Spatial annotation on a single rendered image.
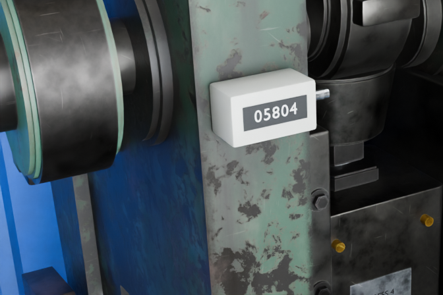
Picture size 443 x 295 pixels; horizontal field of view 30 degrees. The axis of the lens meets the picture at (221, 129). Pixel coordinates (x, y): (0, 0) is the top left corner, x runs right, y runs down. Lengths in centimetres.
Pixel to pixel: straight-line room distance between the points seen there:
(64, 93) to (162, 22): 10
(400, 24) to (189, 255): 27
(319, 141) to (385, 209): 14
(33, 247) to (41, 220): 7
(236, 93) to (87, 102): 12
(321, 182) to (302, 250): 6
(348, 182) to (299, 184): 14
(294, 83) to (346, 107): 18
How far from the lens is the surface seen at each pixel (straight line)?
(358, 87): 77
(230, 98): 58
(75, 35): 62
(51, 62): 62
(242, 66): 62
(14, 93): 66
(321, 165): 70
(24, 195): 198
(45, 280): 130
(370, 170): 83
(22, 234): 202
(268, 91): 59
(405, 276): 85
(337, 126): 78
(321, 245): 73
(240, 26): 62
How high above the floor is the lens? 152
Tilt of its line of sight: 21 degrees down
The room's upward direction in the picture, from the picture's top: 4 degrees counter-clockwise
